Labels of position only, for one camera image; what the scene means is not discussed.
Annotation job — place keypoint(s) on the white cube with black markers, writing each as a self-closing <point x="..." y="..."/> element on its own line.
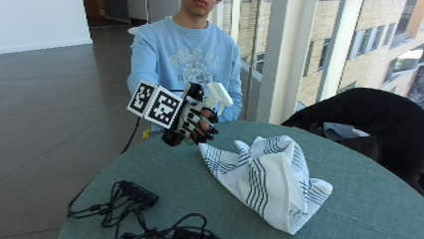
<point x="155" y="103"/>

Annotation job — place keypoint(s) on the yellow tag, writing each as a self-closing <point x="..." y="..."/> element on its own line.
<point x="146" y="133"/>

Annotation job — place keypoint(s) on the the person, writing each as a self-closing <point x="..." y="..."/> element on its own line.
<point x="177" y="53"/>

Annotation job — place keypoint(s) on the white blue-striped cloth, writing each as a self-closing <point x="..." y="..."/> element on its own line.
<point x="268" y="179"/>

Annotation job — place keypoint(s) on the wide white window pillar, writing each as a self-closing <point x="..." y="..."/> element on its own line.
<point x="282" y="63"/>

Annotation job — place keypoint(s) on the grey white cloth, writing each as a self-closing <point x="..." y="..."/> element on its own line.
<point x="341" y="131"/>

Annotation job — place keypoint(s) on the black power adapter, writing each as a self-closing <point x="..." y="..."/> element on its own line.
<point x="189" y="233"/>

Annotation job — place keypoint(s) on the slim white window pillar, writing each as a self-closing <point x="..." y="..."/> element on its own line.
<point x="337" y="49"/>

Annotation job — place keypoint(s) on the black jacket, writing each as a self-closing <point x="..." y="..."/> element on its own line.
<point x="375" y="122"/>

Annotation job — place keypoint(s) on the beige building outside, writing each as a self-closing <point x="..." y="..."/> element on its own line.
<point x="375" y="49"/>

